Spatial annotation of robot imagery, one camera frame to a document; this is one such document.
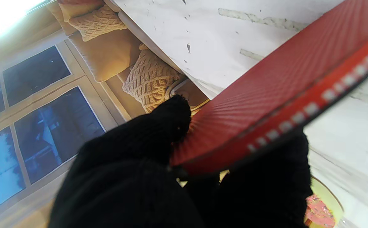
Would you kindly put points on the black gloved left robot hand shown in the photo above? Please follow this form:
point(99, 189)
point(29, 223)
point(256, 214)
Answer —
point(123, 177)

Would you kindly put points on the red ping pong bat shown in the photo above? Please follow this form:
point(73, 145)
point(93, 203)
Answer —
point(282, 82)

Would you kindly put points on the printed living room backdrop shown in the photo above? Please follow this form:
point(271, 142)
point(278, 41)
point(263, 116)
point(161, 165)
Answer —
point(60, 95)

